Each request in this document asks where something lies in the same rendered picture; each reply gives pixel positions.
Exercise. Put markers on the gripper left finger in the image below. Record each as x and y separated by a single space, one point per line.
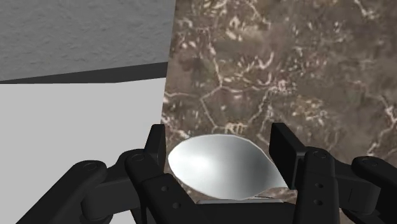
136 173

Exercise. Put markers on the silver metal spoon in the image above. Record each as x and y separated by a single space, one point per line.
221 167

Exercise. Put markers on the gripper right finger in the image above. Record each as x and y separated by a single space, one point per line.
322 180

